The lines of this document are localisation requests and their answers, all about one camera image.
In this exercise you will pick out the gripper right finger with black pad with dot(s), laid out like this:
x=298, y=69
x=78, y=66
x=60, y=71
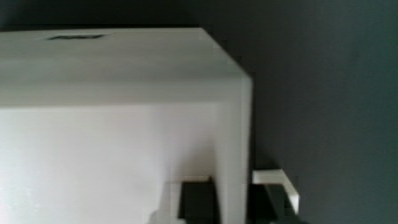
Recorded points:
x=273, y=199

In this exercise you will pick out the white drawer cabinet box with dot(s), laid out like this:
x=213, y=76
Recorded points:
x=124, y=111

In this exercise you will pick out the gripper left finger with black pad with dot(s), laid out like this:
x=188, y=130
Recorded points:
x=188, y=204

